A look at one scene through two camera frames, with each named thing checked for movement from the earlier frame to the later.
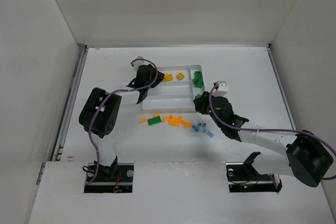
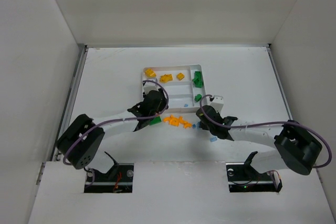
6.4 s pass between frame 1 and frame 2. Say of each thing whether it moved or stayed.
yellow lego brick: stayed
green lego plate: stayed
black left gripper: moved
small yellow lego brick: stayed
